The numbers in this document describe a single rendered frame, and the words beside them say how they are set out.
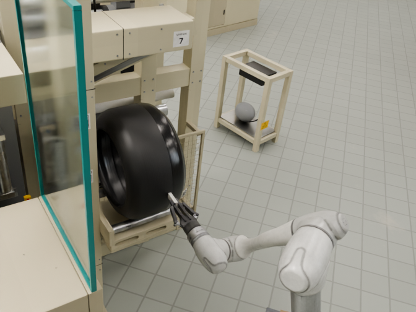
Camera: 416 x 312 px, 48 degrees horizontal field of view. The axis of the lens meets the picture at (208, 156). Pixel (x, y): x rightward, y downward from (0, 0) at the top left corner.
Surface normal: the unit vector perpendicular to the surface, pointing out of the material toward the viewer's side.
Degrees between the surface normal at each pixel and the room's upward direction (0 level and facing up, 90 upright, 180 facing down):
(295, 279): 87
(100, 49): 90
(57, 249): 0
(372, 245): 0
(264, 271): 0
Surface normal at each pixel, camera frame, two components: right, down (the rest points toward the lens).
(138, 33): 0.54, 0.53
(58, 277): 0.11, -0.81
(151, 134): 0.36, -0.43
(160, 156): 0.49, -0.07
